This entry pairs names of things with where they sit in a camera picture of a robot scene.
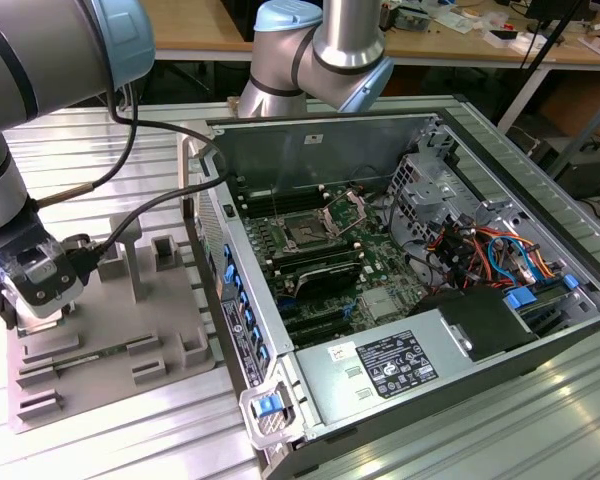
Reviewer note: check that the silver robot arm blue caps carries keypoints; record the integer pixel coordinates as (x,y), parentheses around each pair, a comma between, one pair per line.
(40,60)

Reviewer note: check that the black RAM slot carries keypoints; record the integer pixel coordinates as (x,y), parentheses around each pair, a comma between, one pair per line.
(290,206)
(280,194)
(320,261)
(310,250)

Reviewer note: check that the CPU socket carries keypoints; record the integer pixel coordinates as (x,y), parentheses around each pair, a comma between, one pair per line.
(302,232)

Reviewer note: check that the black expansion slot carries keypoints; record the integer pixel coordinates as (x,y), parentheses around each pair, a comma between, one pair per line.
(322,331)
(315,320)

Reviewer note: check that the green RAM stick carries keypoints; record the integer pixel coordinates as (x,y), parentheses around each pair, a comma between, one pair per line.
(92,356)

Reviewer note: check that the grey parts rack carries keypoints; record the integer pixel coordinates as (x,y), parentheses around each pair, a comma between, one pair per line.
(105,320)

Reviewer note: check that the blue case latch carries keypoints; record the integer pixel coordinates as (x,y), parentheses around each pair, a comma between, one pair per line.
(269,405)

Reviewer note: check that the metal locking lever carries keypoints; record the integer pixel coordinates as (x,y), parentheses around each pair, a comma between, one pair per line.
(276,202)

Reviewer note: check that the black graphics card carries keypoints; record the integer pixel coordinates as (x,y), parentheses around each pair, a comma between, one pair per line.
(330,280)

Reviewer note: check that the silver power supply with label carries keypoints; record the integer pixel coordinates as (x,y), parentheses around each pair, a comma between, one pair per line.
(325,395)

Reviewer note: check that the wooden desk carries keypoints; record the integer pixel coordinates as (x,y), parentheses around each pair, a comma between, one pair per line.
(205,30)

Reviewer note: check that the silver chipset heatsink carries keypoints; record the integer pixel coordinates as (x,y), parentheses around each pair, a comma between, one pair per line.
(380,303)

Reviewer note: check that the green motherboard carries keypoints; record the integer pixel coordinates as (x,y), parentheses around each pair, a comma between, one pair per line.
(380,265)

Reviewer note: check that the open grey PC case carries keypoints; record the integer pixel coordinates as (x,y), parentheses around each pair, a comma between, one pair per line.
(360,150)

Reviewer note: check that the metal disk bay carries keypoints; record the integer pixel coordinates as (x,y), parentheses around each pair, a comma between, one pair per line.
(420,200)

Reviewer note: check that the blue disk carrier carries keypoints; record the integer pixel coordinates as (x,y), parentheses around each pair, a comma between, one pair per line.
(521,299)

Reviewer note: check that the white box on desk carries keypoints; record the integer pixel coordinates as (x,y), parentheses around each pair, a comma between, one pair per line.
(505,39)

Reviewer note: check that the brown cardboard box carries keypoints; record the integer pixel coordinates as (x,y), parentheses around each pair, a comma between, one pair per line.
(580,105)

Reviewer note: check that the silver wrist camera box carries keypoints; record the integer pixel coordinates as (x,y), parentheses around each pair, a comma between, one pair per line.
(50,285)

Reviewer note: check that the black wrist mount with tape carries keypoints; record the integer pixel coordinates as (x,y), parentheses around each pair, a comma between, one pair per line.
(10,240)

